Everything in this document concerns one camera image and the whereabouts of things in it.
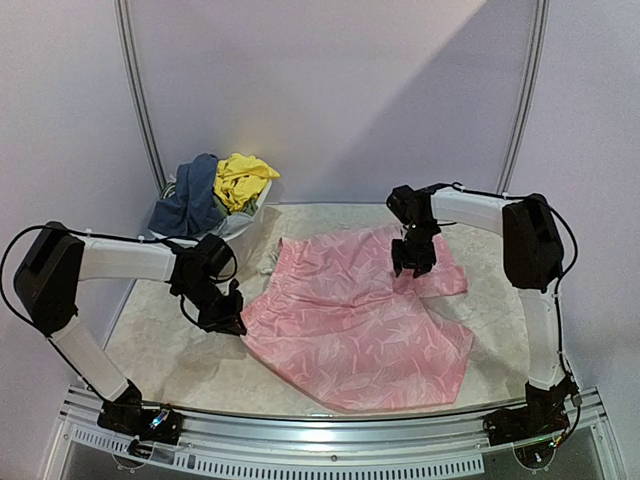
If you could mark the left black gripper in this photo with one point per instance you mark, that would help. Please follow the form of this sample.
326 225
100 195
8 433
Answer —
226 323

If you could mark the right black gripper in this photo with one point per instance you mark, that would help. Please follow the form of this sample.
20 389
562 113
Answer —
413 251

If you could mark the pink patterned shorts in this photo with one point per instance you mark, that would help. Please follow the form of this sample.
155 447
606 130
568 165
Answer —
341 326

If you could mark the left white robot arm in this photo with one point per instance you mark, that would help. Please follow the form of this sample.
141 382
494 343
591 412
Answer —
62 265

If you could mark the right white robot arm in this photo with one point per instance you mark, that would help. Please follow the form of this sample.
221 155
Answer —
533 262

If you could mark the white plastic laundry basket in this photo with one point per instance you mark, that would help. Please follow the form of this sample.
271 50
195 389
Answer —
242 244

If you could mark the grey garment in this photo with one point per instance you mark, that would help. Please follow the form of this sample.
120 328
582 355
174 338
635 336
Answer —
234 223

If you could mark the blue garment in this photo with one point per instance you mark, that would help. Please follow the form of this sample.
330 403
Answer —
190 210

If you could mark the yellow garment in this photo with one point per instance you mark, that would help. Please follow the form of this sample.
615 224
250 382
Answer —
240 179

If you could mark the aluminium front rail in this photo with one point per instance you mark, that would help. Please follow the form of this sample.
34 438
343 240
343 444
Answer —
449 445

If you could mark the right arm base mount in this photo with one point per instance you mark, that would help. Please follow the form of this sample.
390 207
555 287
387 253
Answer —
544 412

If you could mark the right aluminium frame post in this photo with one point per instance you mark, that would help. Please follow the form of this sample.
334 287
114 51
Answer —
526 94

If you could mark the aluminium frame post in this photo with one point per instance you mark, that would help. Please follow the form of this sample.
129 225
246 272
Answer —
526 94
138 97

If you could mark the left aluminium frame post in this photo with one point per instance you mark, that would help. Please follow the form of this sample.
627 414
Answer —
138 97

